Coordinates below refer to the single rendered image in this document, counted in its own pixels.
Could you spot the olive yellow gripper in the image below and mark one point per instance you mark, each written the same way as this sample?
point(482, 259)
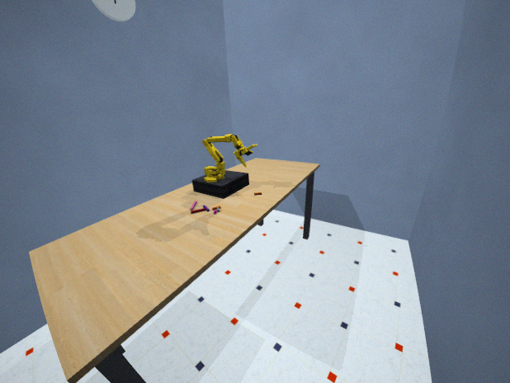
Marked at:
point(238, 153)

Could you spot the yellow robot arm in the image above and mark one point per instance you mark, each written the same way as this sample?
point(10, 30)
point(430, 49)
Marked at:
point(219, 161)

